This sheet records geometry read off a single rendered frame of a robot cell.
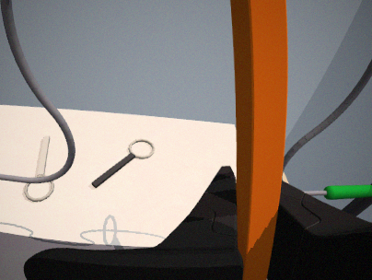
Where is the black handle with grey loop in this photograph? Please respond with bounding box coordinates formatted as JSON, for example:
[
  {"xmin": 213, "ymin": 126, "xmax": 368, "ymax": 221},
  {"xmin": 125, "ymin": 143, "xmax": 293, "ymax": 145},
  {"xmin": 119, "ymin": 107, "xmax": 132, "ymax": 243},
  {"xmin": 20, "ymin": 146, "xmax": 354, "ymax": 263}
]
[{"xmin": 92, "ymin": 139, "xmax": 154, "ymax": 189}]

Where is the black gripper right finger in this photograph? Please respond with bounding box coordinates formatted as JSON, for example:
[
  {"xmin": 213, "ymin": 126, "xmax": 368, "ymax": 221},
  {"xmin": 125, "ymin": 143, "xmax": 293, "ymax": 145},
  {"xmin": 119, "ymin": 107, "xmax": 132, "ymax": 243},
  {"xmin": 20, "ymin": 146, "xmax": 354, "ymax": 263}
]
[{"xmin": 267, "ymin": 181, "xmax": 372, "ymax": 280}]

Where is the orange handle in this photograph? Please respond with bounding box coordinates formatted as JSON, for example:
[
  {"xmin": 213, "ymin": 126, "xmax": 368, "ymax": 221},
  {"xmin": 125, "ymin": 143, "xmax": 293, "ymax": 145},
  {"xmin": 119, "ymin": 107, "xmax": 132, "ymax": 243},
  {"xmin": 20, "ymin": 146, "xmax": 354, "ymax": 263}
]
[{"xmin": 231, "ymin": 0, "xmax": 289, "ymax": 280}]

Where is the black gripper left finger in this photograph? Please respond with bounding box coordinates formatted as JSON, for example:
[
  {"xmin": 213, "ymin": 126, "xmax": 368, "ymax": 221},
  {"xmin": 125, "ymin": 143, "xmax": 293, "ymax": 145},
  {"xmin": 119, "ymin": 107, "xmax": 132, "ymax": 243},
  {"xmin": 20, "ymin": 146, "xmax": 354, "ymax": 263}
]
[{"xmin": 23, "ymin": 166, "xmax": 243, "ymax": 280}]

